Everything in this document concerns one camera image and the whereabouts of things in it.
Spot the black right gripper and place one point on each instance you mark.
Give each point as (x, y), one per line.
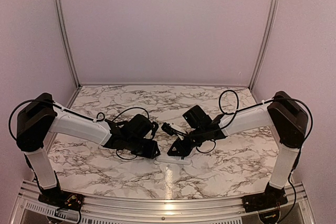
(182, 150)

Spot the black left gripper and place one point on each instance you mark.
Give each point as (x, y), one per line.
(150, 153)

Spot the white remote control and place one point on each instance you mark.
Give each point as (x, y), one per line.
(173, 160)

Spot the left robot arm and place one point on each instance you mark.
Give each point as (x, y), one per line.
(36, 118)

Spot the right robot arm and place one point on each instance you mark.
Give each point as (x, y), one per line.
(287, 118)

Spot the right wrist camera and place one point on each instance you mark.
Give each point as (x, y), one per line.
(172, 129)

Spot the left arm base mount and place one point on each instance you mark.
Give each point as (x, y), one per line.
(60, 198)

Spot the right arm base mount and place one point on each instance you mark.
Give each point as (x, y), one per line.
(271, 197)

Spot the aluminium front rail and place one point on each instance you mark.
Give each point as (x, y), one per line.
(104, 209)

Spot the right aluminium frame post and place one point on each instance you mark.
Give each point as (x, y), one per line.
(264, 44)

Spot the aluminium frame post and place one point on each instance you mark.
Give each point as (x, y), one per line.
(66, 44)
(264, 44)

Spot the left aluminium frame post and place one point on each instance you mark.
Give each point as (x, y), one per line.
(66, 44)

